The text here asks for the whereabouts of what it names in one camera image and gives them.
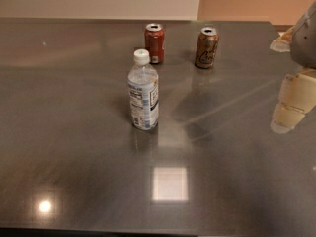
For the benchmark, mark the clear plastic water bottle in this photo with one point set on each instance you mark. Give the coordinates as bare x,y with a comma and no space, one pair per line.
143,91

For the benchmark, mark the brown soda can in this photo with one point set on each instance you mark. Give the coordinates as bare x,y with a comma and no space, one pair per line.
207,44

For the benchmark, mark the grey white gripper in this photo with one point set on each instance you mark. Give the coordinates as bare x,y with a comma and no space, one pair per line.
306,41

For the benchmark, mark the red soda can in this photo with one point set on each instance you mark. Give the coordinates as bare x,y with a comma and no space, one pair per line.
154,42

